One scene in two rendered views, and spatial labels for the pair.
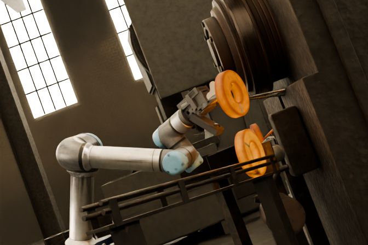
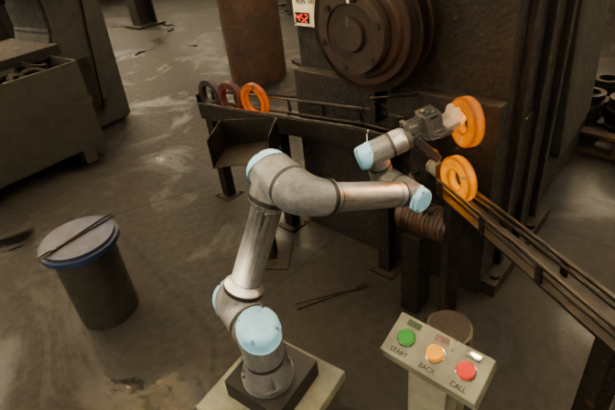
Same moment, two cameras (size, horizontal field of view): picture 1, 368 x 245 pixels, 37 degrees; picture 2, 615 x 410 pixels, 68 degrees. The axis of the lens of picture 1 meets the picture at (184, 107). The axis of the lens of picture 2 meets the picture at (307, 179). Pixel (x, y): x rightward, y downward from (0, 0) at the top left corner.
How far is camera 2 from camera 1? 1.77 m
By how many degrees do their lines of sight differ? 55
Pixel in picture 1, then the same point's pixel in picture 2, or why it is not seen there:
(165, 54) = not seen: outside the picture
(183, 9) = not seen: outside the picture
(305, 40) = (512, 70)
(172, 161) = (425, 199)
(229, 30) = (403, 24)
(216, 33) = (384, 21)
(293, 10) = (516, 38)
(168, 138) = (383, 161)
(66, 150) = (318, 196)
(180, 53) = not seen: outside the picture
